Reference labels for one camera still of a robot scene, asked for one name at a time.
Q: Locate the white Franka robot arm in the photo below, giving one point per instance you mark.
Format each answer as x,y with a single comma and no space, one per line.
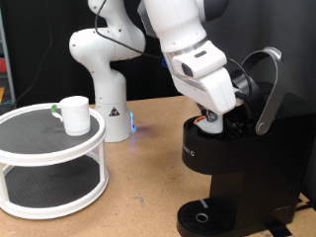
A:
108,82

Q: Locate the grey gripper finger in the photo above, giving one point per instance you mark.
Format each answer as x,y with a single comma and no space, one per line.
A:
201,109
212,117

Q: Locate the orange red coffee pod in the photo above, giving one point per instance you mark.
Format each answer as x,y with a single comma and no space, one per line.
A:
210,126

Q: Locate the small red object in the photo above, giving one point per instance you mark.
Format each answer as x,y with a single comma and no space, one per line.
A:
2,65

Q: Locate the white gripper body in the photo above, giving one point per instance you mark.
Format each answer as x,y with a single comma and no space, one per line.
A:
210,90

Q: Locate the white plastic mug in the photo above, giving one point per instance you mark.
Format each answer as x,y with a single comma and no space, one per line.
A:
77,117

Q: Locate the white two-tier turntable shelf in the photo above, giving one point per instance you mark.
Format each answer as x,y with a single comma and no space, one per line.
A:
49,148

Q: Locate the black Keurig coffee machine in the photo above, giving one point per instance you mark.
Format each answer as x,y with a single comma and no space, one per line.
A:
263,164

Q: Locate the grey metal frame post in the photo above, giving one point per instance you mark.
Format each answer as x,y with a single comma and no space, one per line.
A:
7,56

